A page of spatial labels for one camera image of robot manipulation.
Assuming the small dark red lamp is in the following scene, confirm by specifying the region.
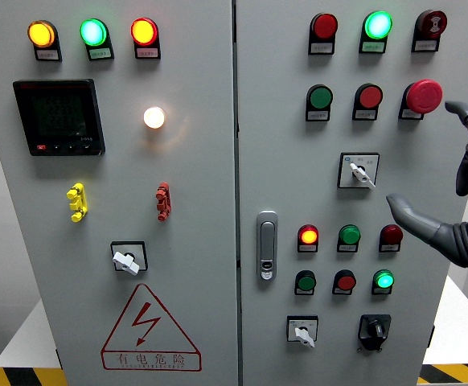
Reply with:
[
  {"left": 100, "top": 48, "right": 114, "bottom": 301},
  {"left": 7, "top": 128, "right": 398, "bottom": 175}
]
[{"left": 380, "top": 224, "right": 404, "bottom": 245}]

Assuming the small lit green lamp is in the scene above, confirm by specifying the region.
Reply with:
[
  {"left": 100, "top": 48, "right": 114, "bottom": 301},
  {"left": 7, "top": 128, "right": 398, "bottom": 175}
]
[{"left": 372, "top": 269, "right": 396, "bottom": 290}]

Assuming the small unlit green lamp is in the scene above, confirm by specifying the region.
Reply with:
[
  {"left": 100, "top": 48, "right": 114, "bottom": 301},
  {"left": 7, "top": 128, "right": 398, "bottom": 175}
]
[{"left": 338, "top": 224, "right": 362, "bottom": 245}]

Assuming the small red push button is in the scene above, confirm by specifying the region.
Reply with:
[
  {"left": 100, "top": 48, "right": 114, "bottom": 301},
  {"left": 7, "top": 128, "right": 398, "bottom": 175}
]
[{"left": 333, "top": 269, "right": 357, "bottom": 292}]

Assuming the black and yellow striped tape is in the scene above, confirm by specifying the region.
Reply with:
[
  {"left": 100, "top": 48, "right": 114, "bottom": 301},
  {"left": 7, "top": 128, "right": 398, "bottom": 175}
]
[
  {"left": 417, "top": 363, "right": 468, "bottom": 386},
  {"left": 0, "top": 366, "right": 68, "bottom": 386}
]

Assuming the large red stop button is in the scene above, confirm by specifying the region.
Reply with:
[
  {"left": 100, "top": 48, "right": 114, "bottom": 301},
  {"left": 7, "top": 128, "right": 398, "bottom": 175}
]
[{"left": 404, "top": 79, "right": 444, "bottom": 115}]

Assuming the small lit red lamp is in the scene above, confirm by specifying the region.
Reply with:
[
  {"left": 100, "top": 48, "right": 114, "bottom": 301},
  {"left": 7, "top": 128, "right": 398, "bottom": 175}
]
[{"left": 297, "top": 224, "right": 320, "bottom": 245}]

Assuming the small green push button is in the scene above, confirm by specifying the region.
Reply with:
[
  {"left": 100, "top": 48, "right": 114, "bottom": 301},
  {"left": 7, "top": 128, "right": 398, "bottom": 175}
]
[{"left": 295, "top": 269, "right": 318, "bottom": 292}]

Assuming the pale grey cabinet door with lock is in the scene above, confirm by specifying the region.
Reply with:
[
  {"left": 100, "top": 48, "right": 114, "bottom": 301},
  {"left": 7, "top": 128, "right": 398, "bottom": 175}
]
[{"left": 236, "top": 0, "right": 468, "bottom": 386}]

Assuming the silver door lock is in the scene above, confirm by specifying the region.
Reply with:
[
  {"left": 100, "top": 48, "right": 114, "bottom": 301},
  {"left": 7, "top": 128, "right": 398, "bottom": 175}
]
[{"left": 256, "top": 210, "right": 279, "bottom": 281}]

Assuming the dark red buzzer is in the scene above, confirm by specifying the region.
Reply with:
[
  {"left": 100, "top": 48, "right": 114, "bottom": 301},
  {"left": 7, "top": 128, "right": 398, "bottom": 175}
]
[{"left": 415, "top": 9, "right": 448, "bottom": 39}]

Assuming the large lit green lamp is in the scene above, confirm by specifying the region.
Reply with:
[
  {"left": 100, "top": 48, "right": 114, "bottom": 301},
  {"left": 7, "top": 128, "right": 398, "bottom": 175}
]
[{"left": 363, "top": 10, "right": 394, "bottom": 41}]

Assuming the unlit red round lamp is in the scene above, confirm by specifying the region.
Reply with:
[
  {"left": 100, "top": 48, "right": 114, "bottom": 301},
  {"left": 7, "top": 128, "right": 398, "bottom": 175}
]
[{"left": 310, "top": 12, "right": 339, "bottom": 40}]

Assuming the red warning triangle sign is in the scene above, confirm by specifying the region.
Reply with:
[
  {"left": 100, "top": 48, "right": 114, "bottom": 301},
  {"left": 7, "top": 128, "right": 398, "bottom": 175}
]
[{"left": 100, "top": 283, "right": 203, "bottom": 372}]

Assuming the lit white lamp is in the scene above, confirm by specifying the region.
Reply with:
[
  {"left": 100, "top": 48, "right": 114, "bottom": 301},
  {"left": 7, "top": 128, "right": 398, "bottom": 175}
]
[{"left": 142, "top": 105, "right": 166, "bottom": 130}]

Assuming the lit red-rimmed orange lamp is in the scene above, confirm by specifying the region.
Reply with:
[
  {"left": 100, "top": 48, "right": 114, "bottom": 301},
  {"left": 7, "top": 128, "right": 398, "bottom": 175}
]
[{"left": 130, "top": 17, "right": 159, "bottom": 47}]

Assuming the black display meter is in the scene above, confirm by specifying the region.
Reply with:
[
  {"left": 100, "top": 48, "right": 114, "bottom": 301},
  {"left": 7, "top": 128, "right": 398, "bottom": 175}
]
[{"left": 12, "top": 78, "right": 106, "bottom": 157}]

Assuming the lit green round lamp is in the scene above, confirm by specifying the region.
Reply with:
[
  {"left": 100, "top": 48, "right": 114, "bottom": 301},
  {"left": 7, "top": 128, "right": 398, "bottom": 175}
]
[{"left": 79, "top": 18, "right": 109, "bottom": 47}]

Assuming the lit yellow round lamp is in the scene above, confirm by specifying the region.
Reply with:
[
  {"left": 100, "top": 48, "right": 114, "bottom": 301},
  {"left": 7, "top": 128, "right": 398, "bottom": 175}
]
[{"left": 27, "top": 19, "right": 56, "bottom": 49}]

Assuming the black-handled turn switch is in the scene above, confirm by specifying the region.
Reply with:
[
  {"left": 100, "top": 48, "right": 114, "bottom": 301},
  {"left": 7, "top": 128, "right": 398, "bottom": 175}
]
[{"left": 357, "top": 314, "right": 392, "bottom": 352}]

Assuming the small white-handled turn switch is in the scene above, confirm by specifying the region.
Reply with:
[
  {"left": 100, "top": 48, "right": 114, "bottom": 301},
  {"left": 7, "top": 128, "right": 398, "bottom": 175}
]
[{"left": 286, "top": 314, "right": 320, "bottom": 349}]

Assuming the small red handle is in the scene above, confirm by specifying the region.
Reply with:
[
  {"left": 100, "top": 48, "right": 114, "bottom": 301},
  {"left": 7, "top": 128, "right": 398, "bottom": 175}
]
[{"left": 155, "top": 182, "right": 173, "bottom": 223}]

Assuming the white-handled turn switch, black plate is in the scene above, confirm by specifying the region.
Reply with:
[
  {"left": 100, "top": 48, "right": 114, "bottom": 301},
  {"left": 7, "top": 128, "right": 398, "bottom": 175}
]
[{"left": 110, "top": 240, "right": 149, "bottom": 277}]

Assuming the small yellow handle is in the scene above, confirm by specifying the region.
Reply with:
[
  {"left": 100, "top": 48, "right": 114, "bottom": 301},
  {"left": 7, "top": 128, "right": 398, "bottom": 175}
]
[{"left": 66, "top": 183, "right": 89, "bottom": 224}]

